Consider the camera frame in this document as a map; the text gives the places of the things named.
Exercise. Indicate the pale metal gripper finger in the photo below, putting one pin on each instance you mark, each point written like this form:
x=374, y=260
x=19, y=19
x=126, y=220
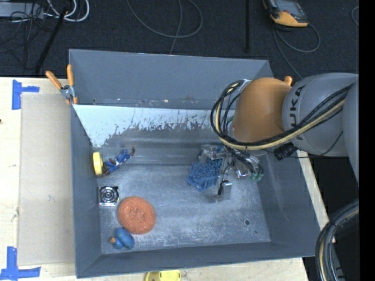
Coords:
x=225, y=193
x=209, y=154

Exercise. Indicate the blue bristly brush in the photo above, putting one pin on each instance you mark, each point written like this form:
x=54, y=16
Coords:
x=202, y=173

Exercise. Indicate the grey metal bin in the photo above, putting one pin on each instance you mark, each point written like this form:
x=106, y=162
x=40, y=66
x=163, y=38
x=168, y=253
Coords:
x=190, y=215

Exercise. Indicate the orange round scrubber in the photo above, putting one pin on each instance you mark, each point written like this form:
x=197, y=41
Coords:
x=136, y=215

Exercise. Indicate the blue toy figure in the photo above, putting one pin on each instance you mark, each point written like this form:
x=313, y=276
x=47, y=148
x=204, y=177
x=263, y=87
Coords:
x=115, y=162

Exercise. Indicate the silver square ringed plate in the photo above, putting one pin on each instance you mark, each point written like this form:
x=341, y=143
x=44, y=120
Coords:
x=108, y=195

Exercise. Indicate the blue toy duck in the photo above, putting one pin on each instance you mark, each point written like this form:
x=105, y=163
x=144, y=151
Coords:
x=124, y=239

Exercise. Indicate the yellow round disc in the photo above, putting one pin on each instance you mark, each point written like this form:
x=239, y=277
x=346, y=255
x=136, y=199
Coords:
x=97, y=163

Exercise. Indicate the pale cardboard board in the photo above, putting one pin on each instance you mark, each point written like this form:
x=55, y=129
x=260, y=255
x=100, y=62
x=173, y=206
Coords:
x=44, y=171

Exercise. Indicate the black cylinder on white bracket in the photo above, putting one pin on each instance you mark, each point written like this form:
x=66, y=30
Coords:
x=284, y=152

